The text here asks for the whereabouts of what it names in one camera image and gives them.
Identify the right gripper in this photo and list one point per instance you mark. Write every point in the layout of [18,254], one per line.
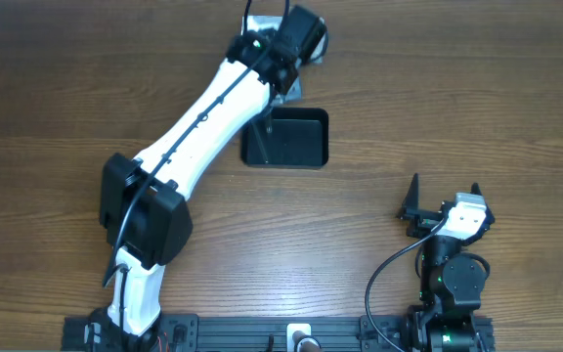
[425,220]

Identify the clear test tube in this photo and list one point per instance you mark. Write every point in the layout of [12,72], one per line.
[269,124]
[260,144]

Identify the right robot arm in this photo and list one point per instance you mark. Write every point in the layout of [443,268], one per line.
[457,283]

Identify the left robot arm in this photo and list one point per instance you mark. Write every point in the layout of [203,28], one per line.
[213,127]

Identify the black tray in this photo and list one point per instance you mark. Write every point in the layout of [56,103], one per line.
[301,142]

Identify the white test tube rack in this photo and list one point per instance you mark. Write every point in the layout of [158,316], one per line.
[262,24]

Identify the mounting rail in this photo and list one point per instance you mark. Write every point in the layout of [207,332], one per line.
[247,335]

